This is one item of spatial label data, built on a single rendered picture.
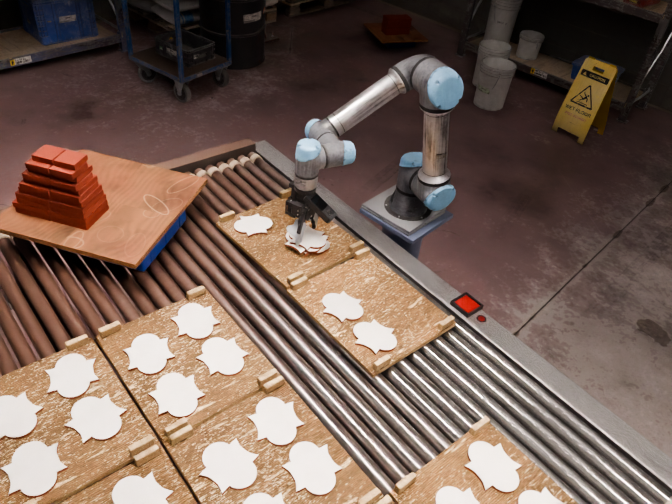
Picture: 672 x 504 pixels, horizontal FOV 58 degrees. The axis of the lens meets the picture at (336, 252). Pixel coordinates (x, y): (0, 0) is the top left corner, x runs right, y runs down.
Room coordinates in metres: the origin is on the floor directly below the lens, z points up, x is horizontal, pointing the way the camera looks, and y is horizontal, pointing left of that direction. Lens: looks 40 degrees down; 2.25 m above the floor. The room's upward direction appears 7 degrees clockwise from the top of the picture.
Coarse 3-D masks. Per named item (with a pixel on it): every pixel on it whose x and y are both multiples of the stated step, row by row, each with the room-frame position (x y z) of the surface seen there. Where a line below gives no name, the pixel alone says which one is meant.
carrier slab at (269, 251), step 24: (264, 216) 1.74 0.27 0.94; (288, 216) 1.76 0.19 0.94; (240, 240) 1.59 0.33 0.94; (264, 240) 1.61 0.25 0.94; (336, 240) 1.65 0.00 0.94; (264, 264) 1.48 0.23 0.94; (288, 264) 1.50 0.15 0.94; (312, 264) 1.51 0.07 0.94; (336, 264) 1.54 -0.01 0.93; (288, 288) 1.39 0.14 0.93
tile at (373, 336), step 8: (360, 328) 1.24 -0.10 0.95; (368, 328) 1.24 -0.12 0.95; (376, 328) 1.25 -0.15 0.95; (384, 328) 1.25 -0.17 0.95; (360, 336) 1.21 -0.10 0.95; (368, 336) 1.21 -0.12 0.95; (376, 336) 1.22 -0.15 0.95; (384, 336) 1.22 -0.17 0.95; (392, 336) 1.22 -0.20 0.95; (360, 344) 1.18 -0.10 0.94; (368, 344) 1.18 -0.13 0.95; (376, 344) 1.18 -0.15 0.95; (384, 344) 1.19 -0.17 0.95; (392, 344) 1.19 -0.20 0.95; (376, 352) 1.15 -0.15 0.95
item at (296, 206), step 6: (294, 186) 1.61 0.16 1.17; (294, 192) 1.61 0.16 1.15; (300, 192) 1.58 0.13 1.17; (306, 192) 1.58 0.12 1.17; (312, 192) 1.59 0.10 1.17; (288, 198) 1.62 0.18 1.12; (294, 198) 1.61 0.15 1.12; (300, 198) 1.60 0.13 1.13; (288, 204) 1.60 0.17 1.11; (294, 204) 1.59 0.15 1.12; (300, 204) 1.59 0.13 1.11; (306, 204) 1.59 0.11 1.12; (288, 210) 1.61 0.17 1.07; (294, 210) 1.59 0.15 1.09; (300, 210) 1.58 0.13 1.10; (306, 210) 1.58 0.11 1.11; (312, 210) 1.61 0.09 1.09; (294, 216) 1.59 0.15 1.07; (306, 216) 1.57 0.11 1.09
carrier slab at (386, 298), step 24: (360, 264) 1.54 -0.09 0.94; (384, 264) 1.56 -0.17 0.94; (312, 288) 1.40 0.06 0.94; (336, 288) 1.41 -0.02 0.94; (360, 288) 1.42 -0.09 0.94; (384, 288) 1.44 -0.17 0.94; (408, 288) 1.45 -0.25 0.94; (312, 312) 1.29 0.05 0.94; (384, 312) 1.33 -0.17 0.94; (408, 312) 1.34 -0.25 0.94; (432, 312) 1.35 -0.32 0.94; (336, 336) 1.21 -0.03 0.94; (408, 336) 1.24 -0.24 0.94; (432, 336) 1.25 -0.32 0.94; (360, 360) 1.13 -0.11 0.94
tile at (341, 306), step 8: (328, 296) 1.36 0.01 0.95; (336, 296) 1.36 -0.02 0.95; (344, 296) 1.37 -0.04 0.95; (328, 304) 1.32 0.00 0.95; (336, 304) 1.33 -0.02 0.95; (344, 304) 1.33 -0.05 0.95; (352, 304) 1.34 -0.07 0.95; (328, 312) 1.29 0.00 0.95; (336, 312) 1.29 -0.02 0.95; (344, 312) 1.30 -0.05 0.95; (352, 312) 1.30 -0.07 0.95; (360, 312) 1.31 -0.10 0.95; (344, 320) 1.27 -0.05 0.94; (352, 320) 1.28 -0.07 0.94
